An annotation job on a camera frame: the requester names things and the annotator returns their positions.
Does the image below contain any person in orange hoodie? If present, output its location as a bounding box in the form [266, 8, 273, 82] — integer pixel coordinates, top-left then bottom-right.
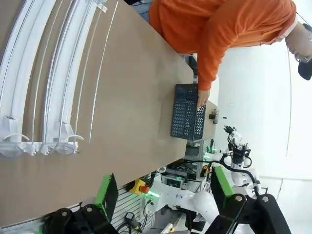
[148, 0, 312, 92]

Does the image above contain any white wire can dispenser rack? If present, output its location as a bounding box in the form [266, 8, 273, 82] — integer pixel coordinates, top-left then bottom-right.
[0, 0, 120, 158]

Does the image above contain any grey slotted side panel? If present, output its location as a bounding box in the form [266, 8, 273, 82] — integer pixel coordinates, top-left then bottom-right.
[107, 187, 156, 234]

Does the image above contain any black handheld scanner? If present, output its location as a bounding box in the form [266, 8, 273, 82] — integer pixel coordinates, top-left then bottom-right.
[124, 212, 143, 232]

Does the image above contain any yellow red emergency stop button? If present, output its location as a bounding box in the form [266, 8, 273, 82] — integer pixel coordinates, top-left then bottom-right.
[129, 178, 151, 195]

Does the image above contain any person's left forearm orange sleeve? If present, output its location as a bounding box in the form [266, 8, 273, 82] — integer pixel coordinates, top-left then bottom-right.
[196, 36, 234, 91]

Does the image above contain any small silver clamp fixture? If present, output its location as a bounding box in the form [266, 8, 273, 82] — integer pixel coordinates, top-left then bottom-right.
[209, 109, 227, 125]

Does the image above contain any dark grey plastic basket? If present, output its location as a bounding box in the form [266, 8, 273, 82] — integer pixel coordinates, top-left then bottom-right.
[170, 83, 207, 142]

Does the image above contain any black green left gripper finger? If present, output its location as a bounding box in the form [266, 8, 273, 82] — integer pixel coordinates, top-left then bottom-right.
[45, 173, 120, 234]

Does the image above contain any aluminium frame rack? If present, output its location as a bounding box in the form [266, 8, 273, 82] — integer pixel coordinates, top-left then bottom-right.
[184, 138, 217, 182]

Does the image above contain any black electronics box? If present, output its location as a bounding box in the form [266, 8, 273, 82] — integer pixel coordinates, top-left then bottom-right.
[162, 170, 197, 187]

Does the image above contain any person's left hand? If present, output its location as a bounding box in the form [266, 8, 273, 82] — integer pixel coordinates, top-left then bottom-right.
[196, 89, 210, 109]

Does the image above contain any small white background robot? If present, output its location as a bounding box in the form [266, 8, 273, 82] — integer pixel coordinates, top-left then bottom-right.
[223, 125, 243, 149]

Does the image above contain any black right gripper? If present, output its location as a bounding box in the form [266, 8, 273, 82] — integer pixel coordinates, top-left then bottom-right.
[204, 148, 292, 234]

